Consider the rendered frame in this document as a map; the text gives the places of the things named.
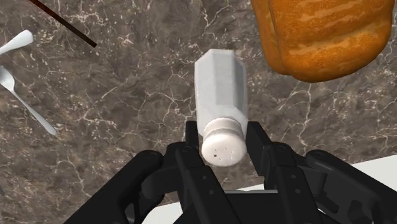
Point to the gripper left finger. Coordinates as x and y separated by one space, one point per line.
192 183

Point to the orange bread loaf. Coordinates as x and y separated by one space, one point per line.
322 37

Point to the white salt shaker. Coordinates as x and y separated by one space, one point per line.
220 102

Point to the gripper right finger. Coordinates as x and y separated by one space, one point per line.
288 183

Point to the dark brown chopstick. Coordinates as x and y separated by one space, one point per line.
63 23

